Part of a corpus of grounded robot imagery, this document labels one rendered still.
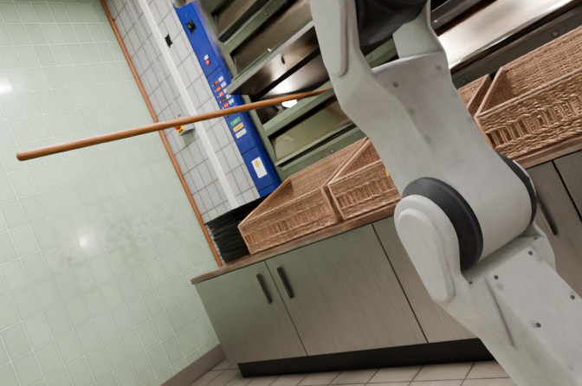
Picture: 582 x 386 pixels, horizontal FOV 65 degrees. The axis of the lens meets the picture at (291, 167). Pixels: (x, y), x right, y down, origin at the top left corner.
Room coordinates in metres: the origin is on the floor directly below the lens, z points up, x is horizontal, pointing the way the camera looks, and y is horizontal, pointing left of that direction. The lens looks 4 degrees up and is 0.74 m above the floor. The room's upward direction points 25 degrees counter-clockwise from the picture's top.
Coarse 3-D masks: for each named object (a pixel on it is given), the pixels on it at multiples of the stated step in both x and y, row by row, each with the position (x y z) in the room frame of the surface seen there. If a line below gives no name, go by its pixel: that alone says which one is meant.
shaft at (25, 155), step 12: (288, 96) 2.22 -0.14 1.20; (300, 96) 2.28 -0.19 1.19; (228, 108) 1.92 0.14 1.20; (240, 108) 1.97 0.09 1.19; (252, 108) 2.03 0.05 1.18; (168, 120) 1.70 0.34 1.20; (180, 120) 1.73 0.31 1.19; (192, 120) 1.77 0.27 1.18; (120, 132) 1.54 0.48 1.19; (132, 132) 1.57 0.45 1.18; (144, 132) 1.62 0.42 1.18; (60, 144) 1.39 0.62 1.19; (72, 144) 1.42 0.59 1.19; (84, 144) 1.45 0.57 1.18; (96, 144) 1.48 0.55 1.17; (24, 156) 1.31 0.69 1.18; (36, 156) 1.34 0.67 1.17
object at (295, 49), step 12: (312, 24) 1.97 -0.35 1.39; (300, 36) 2.03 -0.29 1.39; (312, 36) 2.07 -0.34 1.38; (288, 48) 2.11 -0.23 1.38; (300, 48) 2.15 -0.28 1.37; (312, 48) 2.20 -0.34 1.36; (264, 60) 2.19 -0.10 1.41; (276, 60) 2.19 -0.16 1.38; (288, 60) 2.24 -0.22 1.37; (300, 60) 2.29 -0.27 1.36; (252, 72) 2.26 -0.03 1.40; (264, 72) 2.28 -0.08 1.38; (276, 72) 2.34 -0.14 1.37; (240, 84) 2.34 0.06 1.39; (252, 84) 2.38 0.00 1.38; (264, 84) 2.44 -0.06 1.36
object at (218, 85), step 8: (216, 80) 2.61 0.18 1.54; (224, 80) 2.57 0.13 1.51; (216, 88) 2.63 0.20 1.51; (224, 88) 2.59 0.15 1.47; (216, 96) 2.65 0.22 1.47; (224, 96) 2.60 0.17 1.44; (232, 96) 2.56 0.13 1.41; (224, 104) 2.62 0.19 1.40; (232, 104) 2.58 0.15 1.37; (232, 120) 2.62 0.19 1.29; (240, 120) 2.58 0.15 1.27; (232, 128) 2.64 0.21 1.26; (240, 128) 2.60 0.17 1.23; (240, 136) 2.62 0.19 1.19; (248, 136) 2.58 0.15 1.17
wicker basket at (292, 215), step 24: (360, 144) 2.05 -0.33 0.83; (312, 168) 2.35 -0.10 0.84; (336, 168) 2.24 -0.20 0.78; (288, 192) 2.42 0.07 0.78; (312, 192) 1.79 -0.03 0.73; (264, 216) 1.99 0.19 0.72; (288, 216) 1.90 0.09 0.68; (312, 216) 2.36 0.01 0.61; (336, 216) 1.77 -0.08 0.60; (264, 240) 2.03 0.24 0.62; (288, 240) 1.94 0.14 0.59
